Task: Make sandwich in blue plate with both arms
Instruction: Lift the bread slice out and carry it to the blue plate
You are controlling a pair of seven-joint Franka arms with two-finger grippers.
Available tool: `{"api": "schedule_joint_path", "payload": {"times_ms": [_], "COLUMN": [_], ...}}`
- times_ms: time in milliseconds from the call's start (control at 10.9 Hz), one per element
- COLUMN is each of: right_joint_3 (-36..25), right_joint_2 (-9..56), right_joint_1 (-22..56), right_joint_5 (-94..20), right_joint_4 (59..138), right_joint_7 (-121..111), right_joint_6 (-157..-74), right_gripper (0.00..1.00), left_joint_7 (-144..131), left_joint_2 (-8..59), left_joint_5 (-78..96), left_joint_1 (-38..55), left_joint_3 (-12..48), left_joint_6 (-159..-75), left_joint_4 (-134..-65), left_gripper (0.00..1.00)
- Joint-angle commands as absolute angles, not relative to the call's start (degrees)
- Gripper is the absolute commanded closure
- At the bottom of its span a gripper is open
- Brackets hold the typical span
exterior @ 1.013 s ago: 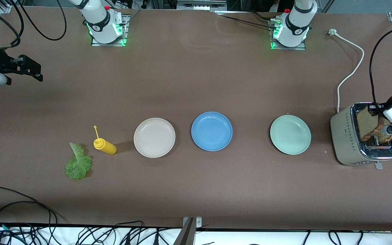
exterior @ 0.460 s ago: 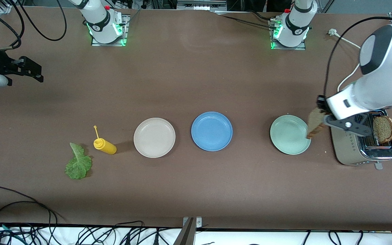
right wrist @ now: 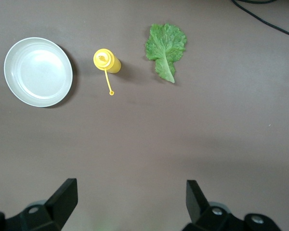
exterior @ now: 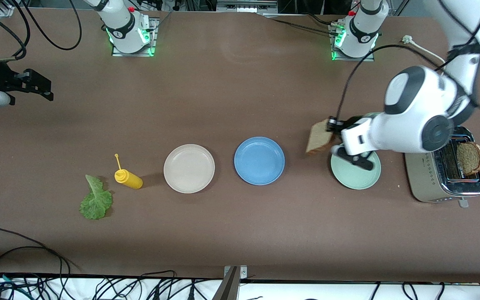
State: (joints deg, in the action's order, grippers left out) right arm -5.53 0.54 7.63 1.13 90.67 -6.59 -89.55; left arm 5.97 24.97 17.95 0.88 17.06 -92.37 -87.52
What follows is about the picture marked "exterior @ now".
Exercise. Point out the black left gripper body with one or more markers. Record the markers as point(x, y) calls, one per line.
point(347, 123)

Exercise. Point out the brown bread slice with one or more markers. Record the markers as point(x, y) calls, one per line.
point(318, 139)
point(471, 158)

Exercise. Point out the yellow squeeze bottle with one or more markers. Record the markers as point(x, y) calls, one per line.
point(129, 179)

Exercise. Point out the green lettuce leaf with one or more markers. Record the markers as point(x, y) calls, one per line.
point(96, 204)

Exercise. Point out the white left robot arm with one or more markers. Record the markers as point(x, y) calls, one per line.
point(411, 125)

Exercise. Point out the green round plate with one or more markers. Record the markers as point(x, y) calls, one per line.
point(356, 179)

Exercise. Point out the blue round plate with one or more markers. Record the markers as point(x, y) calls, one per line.
point(259, 161)

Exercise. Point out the beige round plate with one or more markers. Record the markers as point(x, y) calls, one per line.
point(189, 168)

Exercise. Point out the beige chrome toaster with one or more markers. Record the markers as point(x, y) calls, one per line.
point(421, 175)

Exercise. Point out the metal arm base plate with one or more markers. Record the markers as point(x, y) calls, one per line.
point(133, 54)
point(350, 59)

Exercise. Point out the grey metal rail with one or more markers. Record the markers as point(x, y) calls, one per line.
point(244, 5)

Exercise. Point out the grey metal bracket plate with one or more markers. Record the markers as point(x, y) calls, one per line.
point(243, 273)

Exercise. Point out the grey metal post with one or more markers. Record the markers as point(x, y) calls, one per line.
point(228, 287)

